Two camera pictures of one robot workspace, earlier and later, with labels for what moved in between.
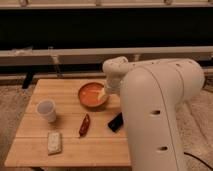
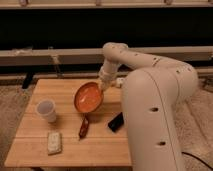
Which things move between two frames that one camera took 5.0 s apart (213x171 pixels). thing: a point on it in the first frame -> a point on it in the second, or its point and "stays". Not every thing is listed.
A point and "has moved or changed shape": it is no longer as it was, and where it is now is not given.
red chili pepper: (84, 126) stays
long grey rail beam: (100, 56) stays
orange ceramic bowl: (87, 95) has moved or changed shape
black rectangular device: (116, 123) stays
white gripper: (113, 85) -> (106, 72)
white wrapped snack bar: (54, 142) stays
